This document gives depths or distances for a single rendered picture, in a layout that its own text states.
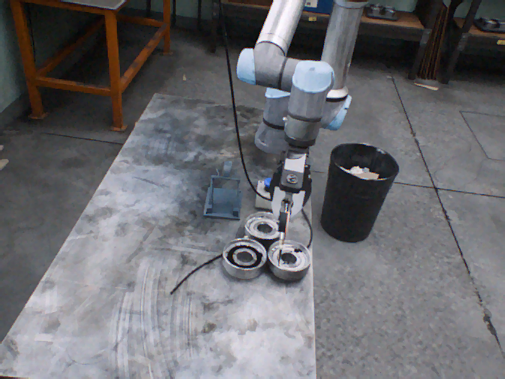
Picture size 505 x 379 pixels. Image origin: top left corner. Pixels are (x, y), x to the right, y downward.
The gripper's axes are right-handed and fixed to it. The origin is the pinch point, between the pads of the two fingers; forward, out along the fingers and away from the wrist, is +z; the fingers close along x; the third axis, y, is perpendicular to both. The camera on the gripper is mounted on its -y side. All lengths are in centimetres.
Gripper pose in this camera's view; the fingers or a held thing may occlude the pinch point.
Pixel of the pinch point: (284, 217)
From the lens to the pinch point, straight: 111.6
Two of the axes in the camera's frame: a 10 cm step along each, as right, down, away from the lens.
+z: -1.4, 8.8, 4.6
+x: -9.9, -1.6, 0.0
